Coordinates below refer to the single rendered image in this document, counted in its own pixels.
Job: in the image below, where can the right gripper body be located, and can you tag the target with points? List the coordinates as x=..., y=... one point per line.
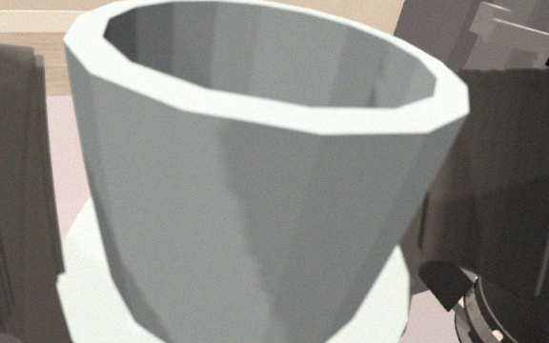
x=495, y=315

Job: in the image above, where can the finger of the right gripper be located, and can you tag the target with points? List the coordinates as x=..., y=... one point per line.
x=448, y=283

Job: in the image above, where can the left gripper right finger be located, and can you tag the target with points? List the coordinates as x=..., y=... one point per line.
x=487, y=210

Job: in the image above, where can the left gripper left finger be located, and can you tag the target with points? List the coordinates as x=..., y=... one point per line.
x=31, y=254

